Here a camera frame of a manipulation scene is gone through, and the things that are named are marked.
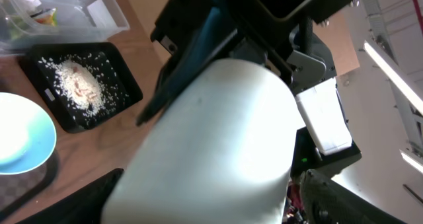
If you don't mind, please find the white tissue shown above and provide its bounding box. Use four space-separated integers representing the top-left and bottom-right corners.
17 0 42 15

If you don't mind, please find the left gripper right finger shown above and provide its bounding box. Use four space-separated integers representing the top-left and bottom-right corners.
300 169 404 224

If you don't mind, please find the dark brown serving tray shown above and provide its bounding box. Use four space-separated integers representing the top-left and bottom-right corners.
1 151 59 221

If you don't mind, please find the black rectangular waste tray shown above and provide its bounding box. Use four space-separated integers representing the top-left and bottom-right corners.
19 42 143 133

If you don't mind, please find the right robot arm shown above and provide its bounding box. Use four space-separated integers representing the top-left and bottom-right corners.
100 0 353 223

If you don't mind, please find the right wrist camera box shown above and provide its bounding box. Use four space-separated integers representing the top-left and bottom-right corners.
295 78 352 155

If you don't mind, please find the light blue bowl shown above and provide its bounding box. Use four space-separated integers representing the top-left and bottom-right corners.
1 92 57 175

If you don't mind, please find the pile of rice leftovers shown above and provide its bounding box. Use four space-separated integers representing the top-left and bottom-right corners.
36 52 131 130

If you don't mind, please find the clear plastic waste bin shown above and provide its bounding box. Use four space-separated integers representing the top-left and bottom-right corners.
1 0 130 56

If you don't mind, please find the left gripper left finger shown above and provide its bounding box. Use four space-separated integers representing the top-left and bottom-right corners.
19 168 124 224

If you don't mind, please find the green orange snack wrapper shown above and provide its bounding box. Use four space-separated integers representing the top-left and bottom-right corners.
30 8 57 26

